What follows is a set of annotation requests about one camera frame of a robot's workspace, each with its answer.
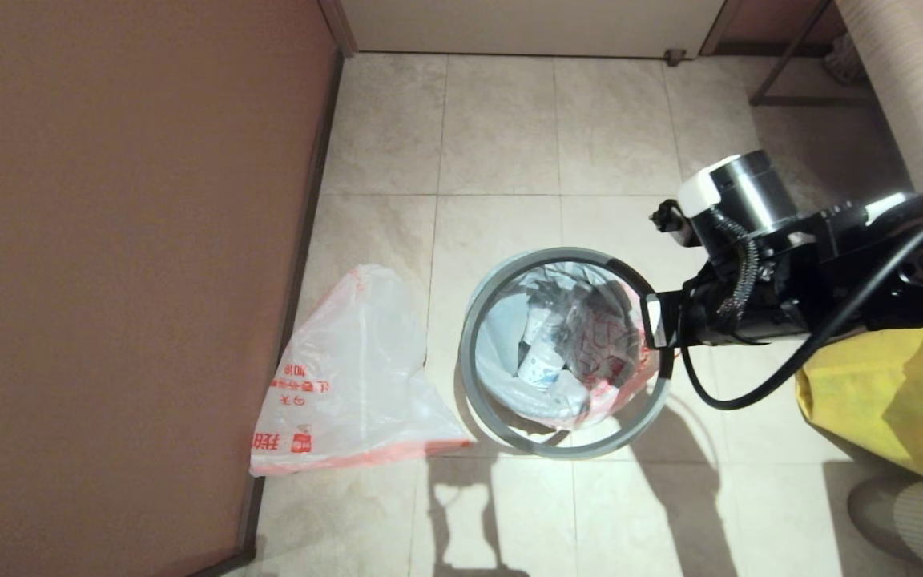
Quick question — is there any brown cabinet side panel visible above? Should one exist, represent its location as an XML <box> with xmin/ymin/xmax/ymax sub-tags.
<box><xmin>0</xmin><ymin>0</ymin><xmax>346</xmax><ymax>577</ymax></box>

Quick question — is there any grey bin ring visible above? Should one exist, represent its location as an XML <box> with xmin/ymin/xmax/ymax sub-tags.
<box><xmin>459</xmin><ymin>247</ymin><xmax>675</xmax><ymax>459</ymax></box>

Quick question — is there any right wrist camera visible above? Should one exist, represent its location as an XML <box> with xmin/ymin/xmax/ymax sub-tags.
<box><xmin>651</xmin><ymin>200</ymin><xmax>699</xmax><ymax>248</ymax></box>

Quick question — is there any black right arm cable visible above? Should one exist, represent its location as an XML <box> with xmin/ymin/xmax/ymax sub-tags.
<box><xmin>678</xmin><ymin>200</ymin><xmax>923</xmax><ymax>411</ymax></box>

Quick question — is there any black round trash bin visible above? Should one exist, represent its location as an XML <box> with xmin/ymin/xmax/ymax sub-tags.
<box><xmin>474</xmin><ymin>353</ymin><xmax>590</xmax><ymax>442</ymax></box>

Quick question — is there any white crumpled fabric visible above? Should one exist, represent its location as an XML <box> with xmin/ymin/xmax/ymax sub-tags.
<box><xmin>824</xmin><ymin>34</ymin><xmax>865</xmax><ymax>85</ymax></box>

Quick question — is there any clear plastic water bottle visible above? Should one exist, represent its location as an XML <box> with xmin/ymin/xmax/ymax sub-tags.
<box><xmin>518</xmin><ymin>305</ymin><xmax>582</xmax><ymax>389</ymax></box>

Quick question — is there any brown metal table frame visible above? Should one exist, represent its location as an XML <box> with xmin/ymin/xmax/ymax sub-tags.
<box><xmin>748</xmin><ymin>0</ymin><xmax>875</xmax><ymax>109</ymax></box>

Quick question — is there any yellow fabric bag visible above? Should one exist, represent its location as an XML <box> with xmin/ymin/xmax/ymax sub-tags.
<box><xmin>794</xmin><ymin>321</ymin><xmax>923</xmax><ymax>484</ymax></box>

